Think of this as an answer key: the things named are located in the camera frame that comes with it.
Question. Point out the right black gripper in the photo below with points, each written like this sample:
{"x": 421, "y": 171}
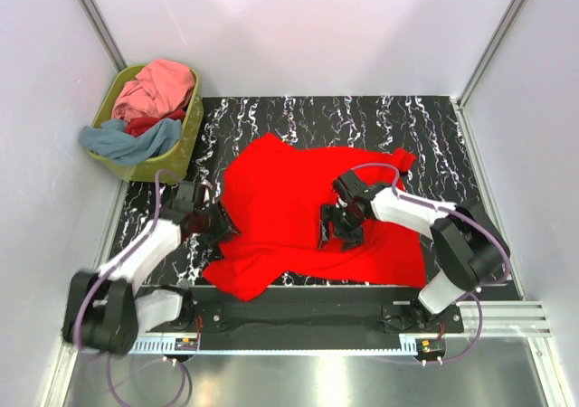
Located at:
{"x": 352, "y": 239}

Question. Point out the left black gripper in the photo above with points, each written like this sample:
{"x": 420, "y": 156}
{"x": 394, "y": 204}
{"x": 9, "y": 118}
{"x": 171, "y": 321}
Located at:
{"x": 225, "y": 227}

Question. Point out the bright red t shirt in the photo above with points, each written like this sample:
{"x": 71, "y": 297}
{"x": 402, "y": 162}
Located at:
{"x": 273, "y": 193}

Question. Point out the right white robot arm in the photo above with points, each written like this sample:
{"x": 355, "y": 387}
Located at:
{"x": 470, "y": 250}

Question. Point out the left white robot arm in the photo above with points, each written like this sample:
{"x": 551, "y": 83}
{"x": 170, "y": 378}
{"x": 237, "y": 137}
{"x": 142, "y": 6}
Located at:
{"x": 103, "y": 312}

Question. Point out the olive green laundry basket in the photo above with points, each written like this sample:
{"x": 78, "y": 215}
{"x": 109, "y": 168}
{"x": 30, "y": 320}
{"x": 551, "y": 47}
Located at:
{"x": 176, "y": 159}

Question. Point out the dark red t shirt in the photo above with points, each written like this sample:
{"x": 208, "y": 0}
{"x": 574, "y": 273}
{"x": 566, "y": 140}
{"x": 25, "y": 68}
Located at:
{"x": 138, "y": 126}

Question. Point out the grey blue t shirt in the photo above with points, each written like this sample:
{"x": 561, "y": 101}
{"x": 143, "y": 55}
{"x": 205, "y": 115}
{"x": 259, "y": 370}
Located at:
{"x": 111, "y": 141}

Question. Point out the pink t shirt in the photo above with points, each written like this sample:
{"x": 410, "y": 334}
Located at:
{"x": 159, "y": 89}

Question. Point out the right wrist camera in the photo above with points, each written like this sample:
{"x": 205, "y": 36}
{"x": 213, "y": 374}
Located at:
{"x": 349, "y": 186}

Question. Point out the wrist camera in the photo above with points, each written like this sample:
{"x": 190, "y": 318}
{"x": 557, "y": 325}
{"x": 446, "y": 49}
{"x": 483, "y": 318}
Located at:
{"x": 349, "y": 186}
{"x": 192, "y": 196}

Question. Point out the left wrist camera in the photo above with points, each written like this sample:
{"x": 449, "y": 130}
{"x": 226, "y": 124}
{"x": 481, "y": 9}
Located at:
{"x": 192, "y": 196}

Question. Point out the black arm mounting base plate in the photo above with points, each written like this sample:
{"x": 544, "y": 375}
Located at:
{"x": 389, "y": 309}

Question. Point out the white slotted cable duct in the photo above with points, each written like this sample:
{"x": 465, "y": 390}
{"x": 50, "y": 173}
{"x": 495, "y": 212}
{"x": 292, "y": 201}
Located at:
{"x": 253, "y": 345}

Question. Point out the left aluminium frame post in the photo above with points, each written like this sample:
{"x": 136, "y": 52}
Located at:
{"x": 98, "y": 23}

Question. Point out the aluminium frame post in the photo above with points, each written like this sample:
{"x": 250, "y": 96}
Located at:
{"x": 499, "y": 35}
{"x": 98, "y": 23}

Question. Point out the right aluminium frame post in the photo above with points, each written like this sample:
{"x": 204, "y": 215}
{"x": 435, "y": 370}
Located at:
{"x": 499, "y": 35}

